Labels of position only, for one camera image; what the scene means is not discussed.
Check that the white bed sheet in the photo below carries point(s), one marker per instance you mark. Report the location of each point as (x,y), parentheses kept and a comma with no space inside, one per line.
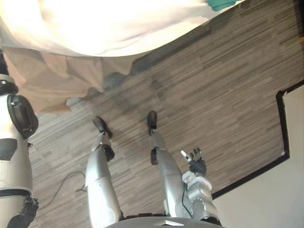
(107,26)

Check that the robot left arm silver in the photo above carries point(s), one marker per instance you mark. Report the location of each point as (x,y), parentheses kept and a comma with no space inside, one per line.
(14,164)

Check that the green cloth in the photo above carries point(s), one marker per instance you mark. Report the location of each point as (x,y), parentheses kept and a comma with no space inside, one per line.
(219,4)

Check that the robot torso grey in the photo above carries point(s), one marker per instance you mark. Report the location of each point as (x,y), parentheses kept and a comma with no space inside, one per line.
(164,221)

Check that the robot leg silver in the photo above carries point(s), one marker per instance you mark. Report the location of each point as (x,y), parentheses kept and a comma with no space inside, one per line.
(167,175)
(101,190)

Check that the robot left leg silver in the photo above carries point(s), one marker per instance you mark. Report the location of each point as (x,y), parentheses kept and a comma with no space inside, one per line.
(101,190)

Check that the robot right leg silver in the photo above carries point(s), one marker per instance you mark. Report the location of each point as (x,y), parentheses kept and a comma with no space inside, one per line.
(167,175)

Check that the robot right foot dark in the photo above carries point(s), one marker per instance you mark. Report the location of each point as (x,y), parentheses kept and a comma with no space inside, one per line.
(152,118)

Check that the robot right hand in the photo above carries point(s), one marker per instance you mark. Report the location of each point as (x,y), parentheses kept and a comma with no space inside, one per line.
(198,166)

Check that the robot right arm silver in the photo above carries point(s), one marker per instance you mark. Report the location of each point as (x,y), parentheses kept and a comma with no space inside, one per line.
(202,194)

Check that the black baseboard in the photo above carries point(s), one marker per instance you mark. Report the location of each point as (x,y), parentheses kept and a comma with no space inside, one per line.
(283,123)

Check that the robot left foot dark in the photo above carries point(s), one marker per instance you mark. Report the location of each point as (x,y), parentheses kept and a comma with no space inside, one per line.
(102,124)

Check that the beige bed skirt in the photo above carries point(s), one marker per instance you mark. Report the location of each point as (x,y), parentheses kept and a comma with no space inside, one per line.
(54,78)

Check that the robot foot dark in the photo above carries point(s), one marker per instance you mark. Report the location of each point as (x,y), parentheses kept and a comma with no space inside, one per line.
(102,124)
(152,118)

